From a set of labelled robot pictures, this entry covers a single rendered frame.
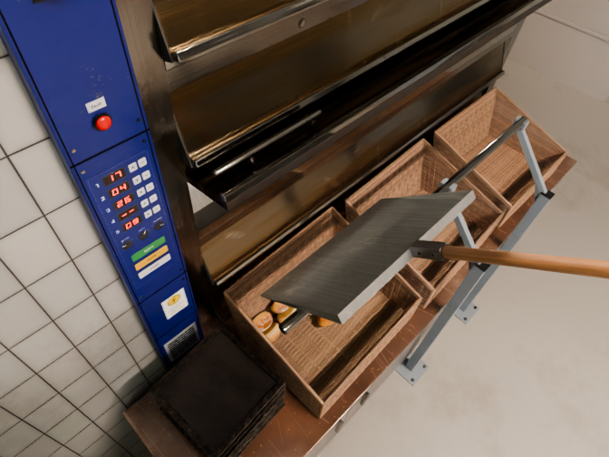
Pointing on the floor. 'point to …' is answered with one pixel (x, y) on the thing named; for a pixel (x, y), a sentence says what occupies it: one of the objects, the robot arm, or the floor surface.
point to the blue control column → (112, 69)
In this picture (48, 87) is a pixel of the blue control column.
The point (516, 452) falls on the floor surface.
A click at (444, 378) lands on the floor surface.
